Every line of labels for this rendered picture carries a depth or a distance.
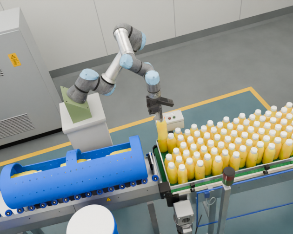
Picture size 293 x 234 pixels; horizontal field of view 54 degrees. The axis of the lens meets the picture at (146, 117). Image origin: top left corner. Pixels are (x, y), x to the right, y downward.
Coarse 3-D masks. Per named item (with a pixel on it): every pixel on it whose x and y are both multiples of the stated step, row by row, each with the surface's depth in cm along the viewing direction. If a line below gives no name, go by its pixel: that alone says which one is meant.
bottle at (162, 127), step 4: (164, 120) 183; (156, 124) 185; (160, 124) 182; (164, 124) 183; (160, 128) 184; (164, 128) 184; (160, 132) 187; (164, 132) 187; (160, 136) 190; (164, 136) 190
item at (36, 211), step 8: (136, 184) 192; (144, 184) 192; (152, 184) 193; (112, 192) 191; (120, 192) 192; (80, 200) 190; (88, 200) 190; (40, 208) 188; (48, 208) 189; (56, 208) 189; (8, 216) 187; (16, 216) 188
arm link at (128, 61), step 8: (120, 24) 183; (128, 24) 188; (120, 32) 177; (128, 32) 185; (120, 40) 172; (128, 40) 172; (120, 48) 168; (128, 48) 165; (128, 56) 156; (120, 64) 158; (128, 64) 156; (136, 64) 158; (136, 72) 162
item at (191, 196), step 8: (280, 168) 192; (288, 168) 192; (240, 176) 191; (248, 176) 191; (256, 176) 190; (208, 184) 190; (216, 184) 189; (176, 192) 189; (184, 192) 188; (192, 192) 188; (168, 200) 189; (176, 200) 191; (184, 200) 193; (192, 200) 195; (208, 232) 244
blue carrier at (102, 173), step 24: (120, 144) 197; (24, 168) 195; (48, 168) 198; (72, 168) 173; (96, 168) 173; (120, 168) 174; (144, 168) 176; (24, 192) 171; (48, 192) 173; (72, 192) 177
